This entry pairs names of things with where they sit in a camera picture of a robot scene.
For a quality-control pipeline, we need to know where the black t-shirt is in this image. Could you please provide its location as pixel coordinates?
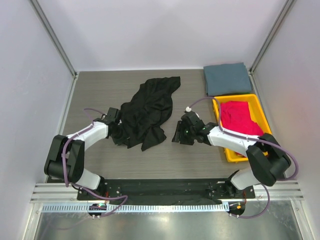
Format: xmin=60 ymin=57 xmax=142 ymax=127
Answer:
xmin=111 ymin=76 xmax=181 ymax=151

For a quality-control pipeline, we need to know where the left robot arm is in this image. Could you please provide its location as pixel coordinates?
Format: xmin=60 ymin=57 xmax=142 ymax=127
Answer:
xmin=44 ymin=107 xmax=121 ymax=200

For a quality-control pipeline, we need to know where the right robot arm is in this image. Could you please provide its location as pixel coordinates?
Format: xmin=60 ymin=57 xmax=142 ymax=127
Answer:
xmin=172 ymin=111 xmax=292 ymax=198

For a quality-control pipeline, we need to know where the crumpled red t-shirt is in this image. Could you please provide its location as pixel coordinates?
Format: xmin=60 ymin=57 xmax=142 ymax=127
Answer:
xmin=220 ymin=101 xmax=264 ymax=136

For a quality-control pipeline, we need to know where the folded grey-blue t-shirt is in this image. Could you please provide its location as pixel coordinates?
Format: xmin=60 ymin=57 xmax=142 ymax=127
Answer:
xmin=203 ymin=62 xmax=252 ymax=97

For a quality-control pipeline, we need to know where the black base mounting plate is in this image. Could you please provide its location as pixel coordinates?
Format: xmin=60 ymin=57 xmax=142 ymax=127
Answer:
xmin=77 ymin=178 xmax=256 ymax=206

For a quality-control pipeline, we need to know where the yellow plastic bin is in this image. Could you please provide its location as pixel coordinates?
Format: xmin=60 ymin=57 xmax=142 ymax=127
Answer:
xmin=211 ymin=93 xmax=273 ymax=164

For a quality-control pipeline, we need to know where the slotted grey cable duct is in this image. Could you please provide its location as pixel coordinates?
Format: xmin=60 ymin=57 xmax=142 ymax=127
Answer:
xmin=41 ymin=202 xmax=229 ymax=213

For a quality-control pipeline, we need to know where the aluminium front rail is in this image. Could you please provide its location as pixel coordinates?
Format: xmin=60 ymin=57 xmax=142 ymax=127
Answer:
xmin=30 ymin=180 xmax=304 ymax=203

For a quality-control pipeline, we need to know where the left aluminium frame post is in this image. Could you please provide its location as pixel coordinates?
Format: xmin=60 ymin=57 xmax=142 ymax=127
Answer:
xmin=28 ymin=0 xmax=78 ymax=79

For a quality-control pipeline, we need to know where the aluminium frame post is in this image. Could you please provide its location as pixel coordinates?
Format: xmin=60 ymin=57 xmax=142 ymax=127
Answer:
xmin=28 ymin=0 xmax=78 ymax=79
xmin=249 ymin=0 xmax=296 ymax=75

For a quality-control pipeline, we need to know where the right aluminium frame post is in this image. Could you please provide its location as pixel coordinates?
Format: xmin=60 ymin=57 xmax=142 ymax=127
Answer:
xmin=249 ymin=0 xmax=296 ymax=75

